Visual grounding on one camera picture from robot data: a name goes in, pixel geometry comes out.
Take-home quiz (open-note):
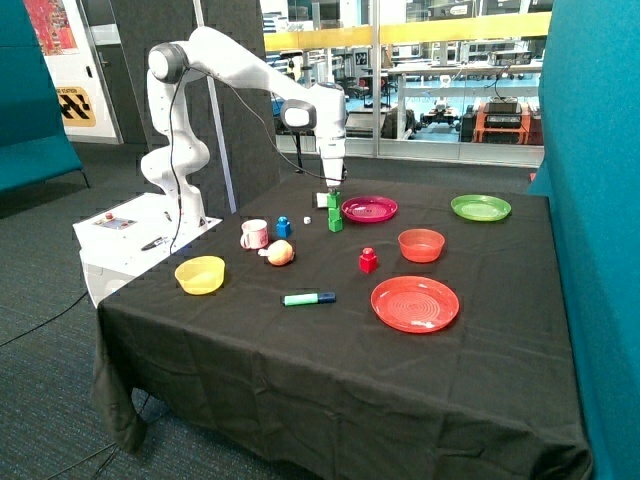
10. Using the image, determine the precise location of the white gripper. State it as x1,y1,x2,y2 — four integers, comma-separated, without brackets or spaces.
316,137,346,195

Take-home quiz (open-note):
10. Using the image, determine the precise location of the green block front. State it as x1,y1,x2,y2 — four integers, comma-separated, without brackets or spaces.
327,190,341,209

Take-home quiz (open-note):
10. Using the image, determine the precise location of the small green block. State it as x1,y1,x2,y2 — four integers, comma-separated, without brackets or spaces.
328,208,342,223

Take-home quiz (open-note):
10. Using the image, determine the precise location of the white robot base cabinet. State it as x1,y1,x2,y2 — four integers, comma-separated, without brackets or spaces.
73,193,221,305

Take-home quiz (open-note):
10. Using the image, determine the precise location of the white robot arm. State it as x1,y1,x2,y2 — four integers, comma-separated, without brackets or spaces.
141,27,346,228

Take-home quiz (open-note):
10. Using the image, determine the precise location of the green block middle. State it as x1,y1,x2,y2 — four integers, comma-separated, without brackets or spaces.
328,218,344,233

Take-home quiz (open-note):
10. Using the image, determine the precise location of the magenta plastic plate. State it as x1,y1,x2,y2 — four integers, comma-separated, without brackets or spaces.
341,196,398,223

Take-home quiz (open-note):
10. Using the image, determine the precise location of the blue block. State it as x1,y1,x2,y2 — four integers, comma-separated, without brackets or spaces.
275,216,292,239

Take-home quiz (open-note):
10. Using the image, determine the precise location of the red block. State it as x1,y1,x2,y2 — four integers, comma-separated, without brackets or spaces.
359,247,378,274

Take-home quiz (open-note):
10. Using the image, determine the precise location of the peach toy fruit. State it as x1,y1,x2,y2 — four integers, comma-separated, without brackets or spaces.
258,240,295,266

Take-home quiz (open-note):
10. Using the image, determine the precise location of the pink mug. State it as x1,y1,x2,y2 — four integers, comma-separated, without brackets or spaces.
240,219,269,250

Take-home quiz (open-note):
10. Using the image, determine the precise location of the orange plastic bowl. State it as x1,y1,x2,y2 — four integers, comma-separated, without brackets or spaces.
398,228,446,263

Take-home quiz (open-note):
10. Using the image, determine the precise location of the green highlighter marker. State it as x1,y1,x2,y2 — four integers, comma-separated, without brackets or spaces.
281,292,336,307

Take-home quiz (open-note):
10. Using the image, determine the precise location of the red plastic plate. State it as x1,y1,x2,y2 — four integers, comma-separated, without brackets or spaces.
370,276,460,334

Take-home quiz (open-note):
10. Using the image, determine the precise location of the green plastic plate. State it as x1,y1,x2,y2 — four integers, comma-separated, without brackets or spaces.
450,194,512,222

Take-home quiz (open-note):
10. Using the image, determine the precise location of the black tablecloth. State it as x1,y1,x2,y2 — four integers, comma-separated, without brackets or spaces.
92,175,594,479

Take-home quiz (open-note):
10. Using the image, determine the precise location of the yellow plastic bowl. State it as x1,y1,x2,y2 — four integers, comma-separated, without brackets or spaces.
174,256,226,295

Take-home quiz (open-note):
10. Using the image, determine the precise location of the black pen on cabinet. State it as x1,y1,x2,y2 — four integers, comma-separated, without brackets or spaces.
141,238,165,251

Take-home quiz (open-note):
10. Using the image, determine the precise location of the teal partition right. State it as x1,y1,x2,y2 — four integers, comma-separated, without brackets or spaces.
530,1,639,479

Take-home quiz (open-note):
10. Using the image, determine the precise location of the teal sofa left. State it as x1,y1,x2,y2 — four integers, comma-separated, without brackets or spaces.
0,0,84,192

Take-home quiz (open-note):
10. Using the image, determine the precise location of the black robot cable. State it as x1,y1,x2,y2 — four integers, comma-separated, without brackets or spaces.
168,67,346,256

